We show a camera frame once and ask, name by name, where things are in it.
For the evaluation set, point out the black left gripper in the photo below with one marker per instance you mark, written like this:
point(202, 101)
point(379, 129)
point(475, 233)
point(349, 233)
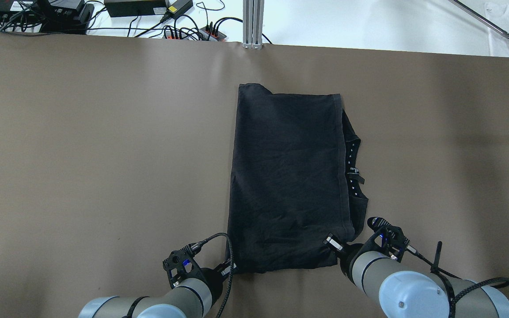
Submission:
point(214, 276)

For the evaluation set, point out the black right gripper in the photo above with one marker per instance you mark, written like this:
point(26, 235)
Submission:
point(346, 255)

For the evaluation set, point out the black printed t-shirt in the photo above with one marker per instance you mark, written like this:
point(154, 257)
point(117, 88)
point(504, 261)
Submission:
point(294, 180)

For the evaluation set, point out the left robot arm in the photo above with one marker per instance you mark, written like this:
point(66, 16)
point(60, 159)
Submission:
point(191, 298)

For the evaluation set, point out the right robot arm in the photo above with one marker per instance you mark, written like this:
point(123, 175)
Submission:
point(405, 293)

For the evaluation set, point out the metal rod with hook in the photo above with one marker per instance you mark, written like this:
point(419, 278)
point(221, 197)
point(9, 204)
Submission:
point(492, 26)

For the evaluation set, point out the black power adapter brick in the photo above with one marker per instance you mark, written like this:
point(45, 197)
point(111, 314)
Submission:
point(128, 8)

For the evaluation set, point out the black mini computer red logo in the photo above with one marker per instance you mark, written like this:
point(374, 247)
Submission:
point(46, 16)

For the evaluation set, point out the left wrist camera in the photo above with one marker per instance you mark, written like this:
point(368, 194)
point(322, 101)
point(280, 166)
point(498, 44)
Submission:
point(181, 265)

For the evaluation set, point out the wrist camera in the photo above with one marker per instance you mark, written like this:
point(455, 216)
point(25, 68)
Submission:
point(181, 265)
point(393, 242)

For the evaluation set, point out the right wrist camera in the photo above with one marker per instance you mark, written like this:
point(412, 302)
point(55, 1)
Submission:
point(393, 242)

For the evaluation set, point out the aluminium vertical post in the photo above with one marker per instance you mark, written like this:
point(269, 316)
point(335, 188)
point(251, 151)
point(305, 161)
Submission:
point(252, 24)

